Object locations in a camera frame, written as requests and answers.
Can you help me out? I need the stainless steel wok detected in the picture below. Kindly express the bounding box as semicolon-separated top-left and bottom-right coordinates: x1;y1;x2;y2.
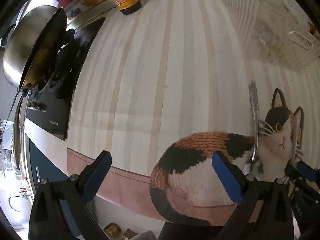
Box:
3;5;67;170

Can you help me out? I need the striped cat pattern mat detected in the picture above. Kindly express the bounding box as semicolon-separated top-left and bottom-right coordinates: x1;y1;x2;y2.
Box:
67;0;319;226

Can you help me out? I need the blue cabinet door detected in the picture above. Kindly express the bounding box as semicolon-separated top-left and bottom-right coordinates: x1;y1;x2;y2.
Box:
27;138;83;238

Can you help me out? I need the clear plastic organizer tray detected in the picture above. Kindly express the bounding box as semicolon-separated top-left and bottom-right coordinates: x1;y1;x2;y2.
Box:
222;0;319;71

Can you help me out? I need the steel spoon ornate handle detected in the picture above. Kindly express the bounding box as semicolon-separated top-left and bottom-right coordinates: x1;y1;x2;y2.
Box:
249;81;259;163

